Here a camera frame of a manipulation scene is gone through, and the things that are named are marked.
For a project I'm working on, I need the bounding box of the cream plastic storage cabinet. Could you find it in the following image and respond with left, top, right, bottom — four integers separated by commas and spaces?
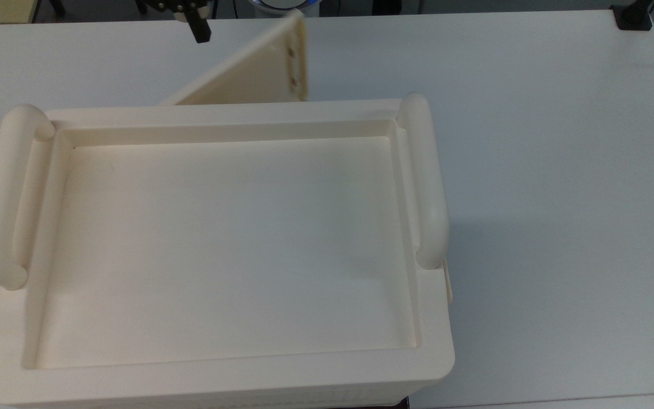
0, 98, 456, 409

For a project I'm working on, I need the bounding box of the cream cabinet carry handle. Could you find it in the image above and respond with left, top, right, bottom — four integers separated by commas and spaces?
0, 103, 56, 291

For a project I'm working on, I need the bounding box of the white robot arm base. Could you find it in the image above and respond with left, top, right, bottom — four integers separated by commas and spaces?
249, 0, 323, 15

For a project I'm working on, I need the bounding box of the black table clamp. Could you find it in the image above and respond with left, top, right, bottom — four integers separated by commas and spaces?
610, 0, 653, 31

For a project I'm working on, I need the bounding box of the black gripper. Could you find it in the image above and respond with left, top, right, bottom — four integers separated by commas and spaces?
150, 0, 215, 44

